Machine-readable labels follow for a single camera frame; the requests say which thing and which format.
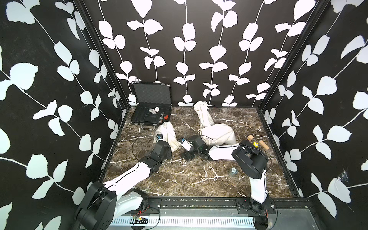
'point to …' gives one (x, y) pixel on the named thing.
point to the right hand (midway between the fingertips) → (182, 146)
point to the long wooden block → (264, 144)
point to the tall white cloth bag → (205, 118)
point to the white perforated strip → (186, 222)
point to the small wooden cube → (250, 137)
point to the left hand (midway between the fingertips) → (168, 145)
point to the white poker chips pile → (154, 110)
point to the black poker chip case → (152, 102)
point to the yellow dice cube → (256, 144)
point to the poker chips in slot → (161, 117)
